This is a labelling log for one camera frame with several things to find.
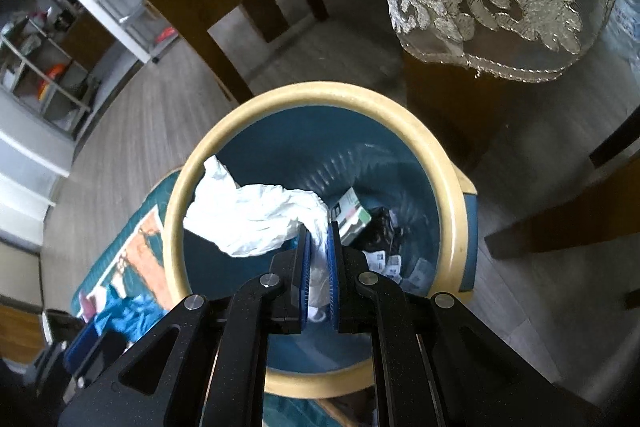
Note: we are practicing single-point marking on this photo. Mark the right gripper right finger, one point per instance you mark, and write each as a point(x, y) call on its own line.
point(337, 280)

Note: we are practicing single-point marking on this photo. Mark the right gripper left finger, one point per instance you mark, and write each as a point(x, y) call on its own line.
point(301, 276)

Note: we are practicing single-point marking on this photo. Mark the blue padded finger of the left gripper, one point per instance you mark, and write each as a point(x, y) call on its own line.
point(80, 347)

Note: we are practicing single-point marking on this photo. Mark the white tissue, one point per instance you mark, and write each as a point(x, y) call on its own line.
point(254, 219)

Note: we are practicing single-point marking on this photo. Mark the blue plastic wrapper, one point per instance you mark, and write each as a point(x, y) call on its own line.
point(132, 317)

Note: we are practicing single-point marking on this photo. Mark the small green white box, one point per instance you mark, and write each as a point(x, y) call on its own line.
point(350, 215)

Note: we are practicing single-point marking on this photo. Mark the teal patterned floor mat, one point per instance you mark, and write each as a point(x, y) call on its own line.
point(133, 263)

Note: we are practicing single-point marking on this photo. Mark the metal shelf rack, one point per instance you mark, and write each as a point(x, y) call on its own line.
point(42, 66)

